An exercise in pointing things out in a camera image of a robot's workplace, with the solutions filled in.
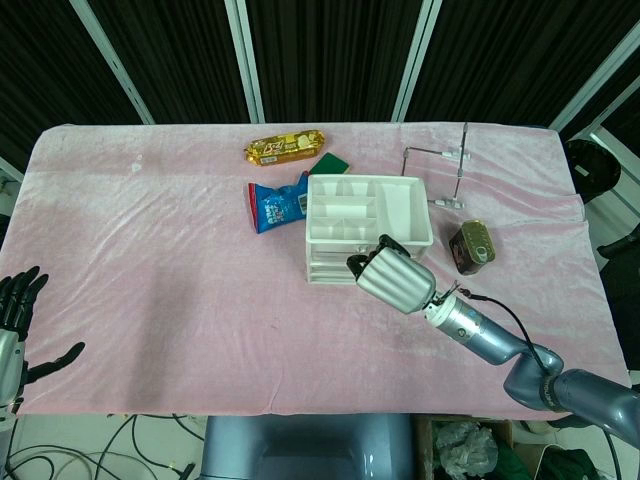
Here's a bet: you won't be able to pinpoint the dark luncheon meat tin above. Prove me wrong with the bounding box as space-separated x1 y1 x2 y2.
448 220 498 276

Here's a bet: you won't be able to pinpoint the crumpled grey plastic bag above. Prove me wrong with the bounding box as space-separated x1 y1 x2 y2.
433 419 499 479

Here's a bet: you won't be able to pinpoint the black floor cables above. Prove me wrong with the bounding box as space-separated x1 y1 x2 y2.
8 413 207 480

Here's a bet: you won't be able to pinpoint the yellow biscuit pack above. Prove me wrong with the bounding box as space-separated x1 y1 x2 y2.
243 129 329 166

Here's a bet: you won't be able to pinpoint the white plastic drawer organizer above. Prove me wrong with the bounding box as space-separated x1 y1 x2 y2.
304 173 433 287

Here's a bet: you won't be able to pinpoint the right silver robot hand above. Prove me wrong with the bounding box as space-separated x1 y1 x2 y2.
346 233 436 316

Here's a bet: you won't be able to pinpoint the blue-grey robot torso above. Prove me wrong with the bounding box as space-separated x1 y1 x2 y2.
199 413 416 480

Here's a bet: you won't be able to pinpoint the thin metal wire rack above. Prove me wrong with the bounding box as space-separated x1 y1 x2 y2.
401 122 473 210

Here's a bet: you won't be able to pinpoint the cardboard box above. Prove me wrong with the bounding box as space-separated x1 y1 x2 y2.
412 415 551 480

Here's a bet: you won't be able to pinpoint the green sponge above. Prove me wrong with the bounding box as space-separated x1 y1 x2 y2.
312 152 353 177

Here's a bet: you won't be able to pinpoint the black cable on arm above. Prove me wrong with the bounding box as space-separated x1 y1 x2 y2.
468 293 547 372

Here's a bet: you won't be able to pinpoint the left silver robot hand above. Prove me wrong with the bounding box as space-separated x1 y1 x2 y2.
0 266 87 409

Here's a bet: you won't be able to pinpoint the black round stool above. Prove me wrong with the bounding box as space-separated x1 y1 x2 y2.
564 138 623 204

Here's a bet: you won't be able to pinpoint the blue snack bag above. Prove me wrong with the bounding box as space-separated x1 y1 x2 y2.
247 171 311 235

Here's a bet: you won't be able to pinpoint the pink velvet table cloth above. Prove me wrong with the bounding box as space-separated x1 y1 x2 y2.
0 121 632 417

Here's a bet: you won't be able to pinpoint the white aluminium frame post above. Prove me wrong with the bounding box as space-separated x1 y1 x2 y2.
223 0 266 124
68 0 156 125
546 19 640 132
391 0 442 123

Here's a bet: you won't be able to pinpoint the green fabric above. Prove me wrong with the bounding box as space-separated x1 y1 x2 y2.
499 443 604 480

